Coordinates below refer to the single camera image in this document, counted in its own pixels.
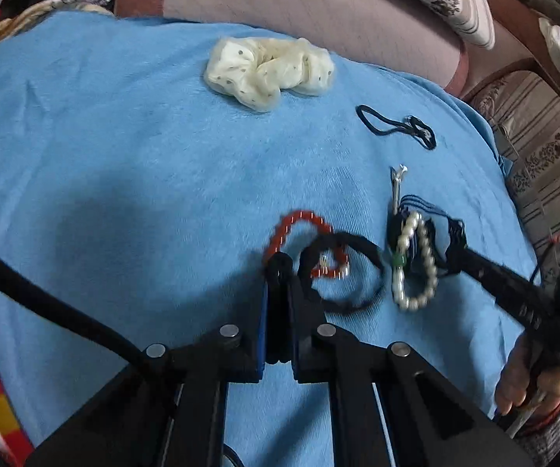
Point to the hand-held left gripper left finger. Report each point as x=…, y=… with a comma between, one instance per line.
x=261, y=335

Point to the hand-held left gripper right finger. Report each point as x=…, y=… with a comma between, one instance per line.
x=300, y=350

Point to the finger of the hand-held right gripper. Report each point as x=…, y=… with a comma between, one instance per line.
x=494, y=279

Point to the person's right forearm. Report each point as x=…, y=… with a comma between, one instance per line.
x=559, y=428

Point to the person's right hand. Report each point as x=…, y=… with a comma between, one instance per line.
x=518, y=379

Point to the beige patterned sofa cover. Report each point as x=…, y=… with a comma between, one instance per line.
x=542, y=155

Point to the silver metal clip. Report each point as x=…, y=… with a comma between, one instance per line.
x=396, y=182

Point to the blue towel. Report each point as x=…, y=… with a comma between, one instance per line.
x=114, y=165

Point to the cream dotted scrunchie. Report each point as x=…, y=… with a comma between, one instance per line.
x=255, y=70

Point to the pink sofa cushion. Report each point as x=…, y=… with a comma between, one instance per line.
x=309, y=5

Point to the woven cream basket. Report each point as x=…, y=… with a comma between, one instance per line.
x=22, y=22

